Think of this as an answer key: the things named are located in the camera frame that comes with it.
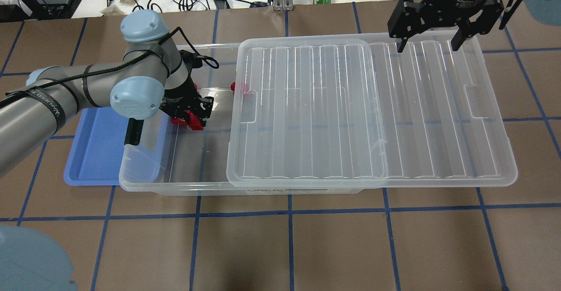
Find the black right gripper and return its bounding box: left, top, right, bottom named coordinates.
left=387, top=0, right=504, bottom=53

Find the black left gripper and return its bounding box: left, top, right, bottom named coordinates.
left=160, top=78, right=214, bottom=127

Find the clear plastic box lid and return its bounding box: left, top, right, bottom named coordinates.
left=226, top=31, right=518, bottom=191

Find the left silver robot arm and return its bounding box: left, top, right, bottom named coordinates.
left=0, top=9, right=219, bottom=176

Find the clear plastic storage box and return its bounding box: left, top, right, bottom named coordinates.
left=121, top=39, right=387, bottom=196

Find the blue plastic tray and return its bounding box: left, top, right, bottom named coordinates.
left=64, top=107, right=170, bottom=186

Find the black box latch handle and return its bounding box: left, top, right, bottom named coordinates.
left=124, top=118, right=144, bottom=146

